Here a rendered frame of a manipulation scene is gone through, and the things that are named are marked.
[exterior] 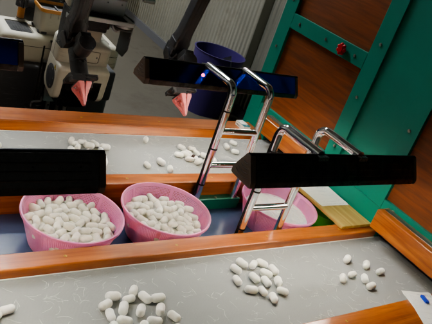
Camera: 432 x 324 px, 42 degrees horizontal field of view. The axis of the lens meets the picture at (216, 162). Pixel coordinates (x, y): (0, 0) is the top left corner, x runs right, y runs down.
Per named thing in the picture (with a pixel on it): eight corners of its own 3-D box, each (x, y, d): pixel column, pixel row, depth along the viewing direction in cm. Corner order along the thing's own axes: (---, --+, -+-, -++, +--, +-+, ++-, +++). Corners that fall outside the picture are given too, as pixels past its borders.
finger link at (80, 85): (101, 102, 185) (98, 76, 187) (81, 101, 180) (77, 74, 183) (93, 110, 190) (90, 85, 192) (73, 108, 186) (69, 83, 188)
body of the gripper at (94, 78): (99, 80, 187) (96, 60, 189) (69, 77, 181) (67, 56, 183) (91, 88, 192) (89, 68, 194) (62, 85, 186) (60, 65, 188)
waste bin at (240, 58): (237, 125, 462) (260, 62, 440) (193, 121, 438) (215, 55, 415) (210, 99, 496) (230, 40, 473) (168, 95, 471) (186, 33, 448)
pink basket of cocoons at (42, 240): (2, 214, 150) (7, 184, 146) (95, 209, 166) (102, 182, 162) (29, 280, 132) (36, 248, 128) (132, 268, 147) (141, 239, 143)
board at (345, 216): (281, 175, 208) (283, 173, 207) (310, 175, 217) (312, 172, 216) (341, 229, 185) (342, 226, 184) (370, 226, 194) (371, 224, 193)
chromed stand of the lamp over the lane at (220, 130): (162, 179, 195) (200, 58, 177) (209, 178, 207) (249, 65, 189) (188, 210, 182) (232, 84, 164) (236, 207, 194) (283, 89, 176)
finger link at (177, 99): (200, 112, 206) (196, 89, 208) (184, 111, 201) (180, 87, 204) (190, 119, 211) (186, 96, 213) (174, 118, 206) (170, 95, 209)
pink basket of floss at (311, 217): (224, 226, 181) (234, 202, 177) (242, 193, 205) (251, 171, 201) (302, 260, 178) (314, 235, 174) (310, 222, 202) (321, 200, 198)
